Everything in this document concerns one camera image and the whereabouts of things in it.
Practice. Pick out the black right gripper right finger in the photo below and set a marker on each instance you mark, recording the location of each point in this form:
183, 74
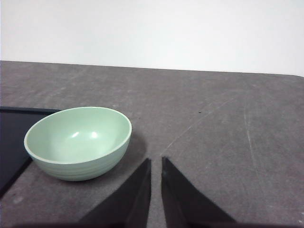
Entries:
185, 206

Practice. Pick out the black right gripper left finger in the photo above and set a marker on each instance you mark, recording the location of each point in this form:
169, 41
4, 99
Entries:
129, 207

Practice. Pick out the light green ceramic bowl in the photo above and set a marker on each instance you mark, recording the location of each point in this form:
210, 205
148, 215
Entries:
77, 143

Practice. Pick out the dark rectangular serving tray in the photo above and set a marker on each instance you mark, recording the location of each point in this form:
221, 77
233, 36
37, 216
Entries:
15, 124

